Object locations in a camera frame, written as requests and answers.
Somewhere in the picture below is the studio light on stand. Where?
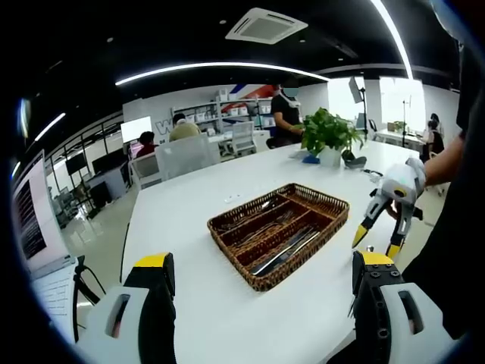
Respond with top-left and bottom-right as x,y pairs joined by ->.
348,75 -> 371,141

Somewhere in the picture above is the green potted plant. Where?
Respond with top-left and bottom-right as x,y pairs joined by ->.
299,107 -> 368,168

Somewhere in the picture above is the white display screen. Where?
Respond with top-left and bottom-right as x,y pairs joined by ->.
120,116 -> 153,144

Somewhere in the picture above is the white translucent desk partition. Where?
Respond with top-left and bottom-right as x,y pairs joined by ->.
154,132 -> 221,181

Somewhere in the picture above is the white laptop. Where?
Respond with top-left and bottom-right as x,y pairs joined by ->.
10,149 -> 84,334

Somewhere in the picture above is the white mesh office chair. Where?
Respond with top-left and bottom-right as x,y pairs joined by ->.
128,153 -> 162,190
230,121 -> 258,157

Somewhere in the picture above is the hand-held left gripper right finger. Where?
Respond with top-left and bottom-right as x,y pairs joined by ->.
351,249 -> 462,364

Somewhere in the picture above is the black grey curved device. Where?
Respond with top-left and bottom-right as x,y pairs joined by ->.
340,149 -> 368,170

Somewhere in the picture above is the black monitor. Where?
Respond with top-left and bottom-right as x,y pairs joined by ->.
64,155 -> 87,177
92,149 -> 128,175

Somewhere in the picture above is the ceiling air conditioner vent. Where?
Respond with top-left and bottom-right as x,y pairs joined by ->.
224,7 -> 308,46

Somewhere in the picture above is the person's black shirt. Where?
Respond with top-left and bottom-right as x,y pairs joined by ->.
401,37 -> 485,340

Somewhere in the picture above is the long curved ceiling light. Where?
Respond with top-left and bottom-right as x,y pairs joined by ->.
114,61 -> 331,86

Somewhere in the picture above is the person's right hand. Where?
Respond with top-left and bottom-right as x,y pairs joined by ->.
385,199 -> 403,221

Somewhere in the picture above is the white storage shelf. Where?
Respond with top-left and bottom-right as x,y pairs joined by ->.
170,89 -> 277,137

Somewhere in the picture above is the brown wicker storage tray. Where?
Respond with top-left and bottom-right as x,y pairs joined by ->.
206,183 -> 351,293

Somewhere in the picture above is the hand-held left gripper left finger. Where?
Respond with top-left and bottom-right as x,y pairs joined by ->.
77,252 -> 177,364

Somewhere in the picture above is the ceiling light strip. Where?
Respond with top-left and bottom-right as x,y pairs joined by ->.
371,0 -> 415,80
34,112 -> 67,142

